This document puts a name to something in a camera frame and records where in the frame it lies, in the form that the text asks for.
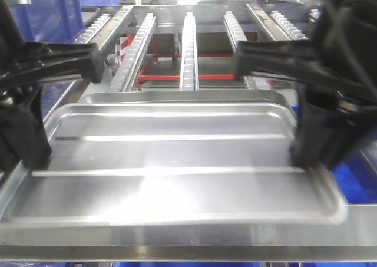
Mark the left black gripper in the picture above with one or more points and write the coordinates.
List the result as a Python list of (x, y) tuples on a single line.
[(23, 137)]

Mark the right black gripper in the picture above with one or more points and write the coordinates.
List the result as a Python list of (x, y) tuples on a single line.
[(338, 88)]

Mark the small silver ribbed tray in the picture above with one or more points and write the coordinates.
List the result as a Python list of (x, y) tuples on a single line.
[(170, 164)]

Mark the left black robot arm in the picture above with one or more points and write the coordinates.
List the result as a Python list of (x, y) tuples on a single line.
[(11, 36)]

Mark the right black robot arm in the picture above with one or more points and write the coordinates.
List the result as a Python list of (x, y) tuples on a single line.
[(353, 21)]

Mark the blue crate below tray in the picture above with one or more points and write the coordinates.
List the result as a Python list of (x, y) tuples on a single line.
[(351, 174)]

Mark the large grey metal tray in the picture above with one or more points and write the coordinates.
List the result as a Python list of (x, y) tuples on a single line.
[(206, 97)]

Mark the front steel rack bar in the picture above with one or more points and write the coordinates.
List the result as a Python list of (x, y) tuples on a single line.
[(352, 240)]

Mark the far right roller track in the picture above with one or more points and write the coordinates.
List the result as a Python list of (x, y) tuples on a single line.
[(287, 27)]

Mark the left white roller track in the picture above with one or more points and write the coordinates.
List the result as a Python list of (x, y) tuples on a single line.
[(127, 72)]

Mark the white roller track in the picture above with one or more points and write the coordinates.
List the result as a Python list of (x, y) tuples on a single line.
[(189, 70), (127, 72), (235, 35)]

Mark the far left roller track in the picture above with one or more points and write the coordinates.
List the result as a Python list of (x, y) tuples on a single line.
[(93, 29)]

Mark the blue crate upper left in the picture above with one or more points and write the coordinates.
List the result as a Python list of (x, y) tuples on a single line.
[(57, 21)]

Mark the right white roller track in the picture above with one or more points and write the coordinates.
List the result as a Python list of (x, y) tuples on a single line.
[(235, 35)]

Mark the centre white roller track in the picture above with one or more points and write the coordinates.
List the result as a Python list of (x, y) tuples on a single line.
[(189, 70)]

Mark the right steel divider rail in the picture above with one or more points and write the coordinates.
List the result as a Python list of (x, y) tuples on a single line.
[(267, 29)]

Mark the steel divider rail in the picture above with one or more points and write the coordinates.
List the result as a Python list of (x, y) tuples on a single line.
[(267, 29), (68, 91)]

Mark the left steel divider rail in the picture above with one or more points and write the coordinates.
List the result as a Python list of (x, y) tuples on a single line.
[(68, 91)]

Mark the red metal frame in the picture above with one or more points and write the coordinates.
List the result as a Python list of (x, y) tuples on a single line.
[(163, 60)]

